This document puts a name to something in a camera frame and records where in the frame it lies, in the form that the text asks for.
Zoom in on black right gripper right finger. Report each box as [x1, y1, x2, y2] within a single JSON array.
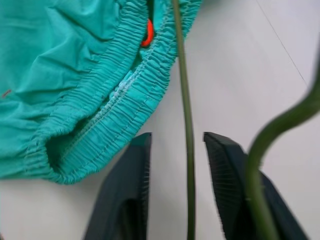
[[203, 131, 310, 240]]

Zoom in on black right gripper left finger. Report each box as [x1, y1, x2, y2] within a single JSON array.
[[81, 132, 153, 240]]

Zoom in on olive green wire hanger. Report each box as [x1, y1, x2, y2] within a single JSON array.
[[170, 0, 320, 240]]

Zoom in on green shorts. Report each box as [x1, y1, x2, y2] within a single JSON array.
[[0, 0, 204, 186]]

